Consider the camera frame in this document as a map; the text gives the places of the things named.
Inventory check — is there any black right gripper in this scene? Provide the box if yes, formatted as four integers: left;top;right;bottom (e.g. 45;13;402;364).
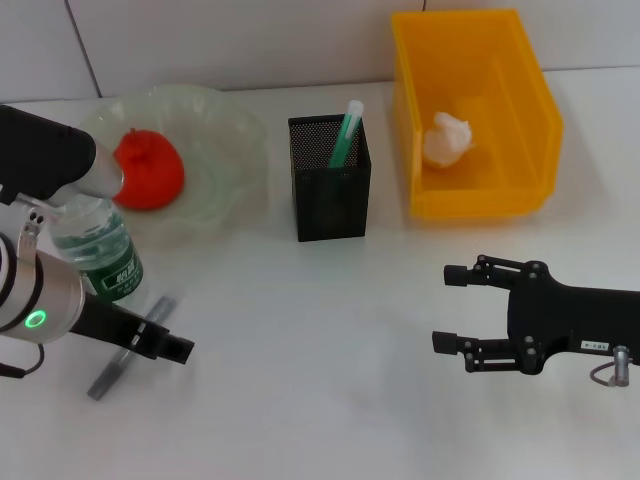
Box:
431;253;640;377

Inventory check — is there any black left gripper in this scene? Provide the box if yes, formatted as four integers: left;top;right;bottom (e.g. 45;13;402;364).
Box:
68;292;195;366

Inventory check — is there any clear water bottle green label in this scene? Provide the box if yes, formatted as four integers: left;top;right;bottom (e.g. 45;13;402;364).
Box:
51;194;150;307

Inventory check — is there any white paper ball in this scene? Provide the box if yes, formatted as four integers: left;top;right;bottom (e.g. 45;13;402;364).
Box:
423;112;476;170

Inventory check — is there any red-orange fruit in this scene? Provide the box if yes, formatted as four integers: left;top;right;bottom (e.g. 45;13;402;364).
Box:
112;128;186;211

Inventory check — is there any mint green pen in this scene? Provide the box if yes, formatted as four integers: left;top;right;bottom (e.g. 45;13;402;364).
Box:
325;99;366;172

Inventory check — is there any grey marker pen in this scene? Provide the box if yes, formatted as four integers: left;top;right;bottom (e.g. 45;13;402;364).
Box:
87;295;178;401

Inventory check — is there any black mesh pen holder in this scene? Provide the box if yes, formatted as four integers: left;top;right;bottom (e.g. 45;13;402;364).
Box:
287;113;374;243

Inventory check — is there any pale green glass fruit plate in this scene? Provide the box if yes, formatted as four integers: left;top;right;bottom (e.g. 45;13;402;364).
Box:
78;84;271;247

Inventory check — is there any yellow plastic bin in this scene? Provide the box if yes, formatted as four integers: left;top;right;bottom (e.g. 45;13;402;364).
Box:
390;8;565;219

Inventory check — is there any left gripper cable with plugs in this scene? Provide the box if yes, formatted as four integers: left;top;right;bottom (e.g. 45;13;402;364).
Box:
0;343;47;380

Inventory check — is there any gripper cable with plugs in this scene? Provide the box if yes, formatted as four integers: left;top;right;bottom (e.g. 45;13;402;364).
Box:
589;344;633;389
0;343;47;380

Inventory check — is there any right gripper cable with plugs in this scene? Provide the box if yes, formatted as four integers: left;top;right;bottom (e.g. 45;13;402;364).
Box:
589;344;633;389

